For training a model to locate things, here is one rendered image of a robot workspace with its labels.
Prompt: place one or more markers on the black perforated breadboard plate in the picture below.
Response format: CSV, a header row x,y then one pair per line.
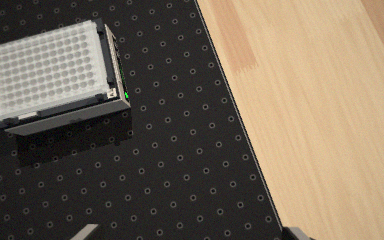
x,y
177,165

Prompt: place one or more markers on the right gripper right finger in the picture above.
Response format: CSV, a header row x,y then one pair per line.
x,y
294,233

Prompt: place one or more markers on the white well plate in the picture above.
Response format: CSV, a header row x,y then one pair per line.
x,y
51,69

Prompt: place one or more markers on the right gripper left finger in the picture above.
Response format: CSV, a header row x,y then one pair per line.
x,y
89,232

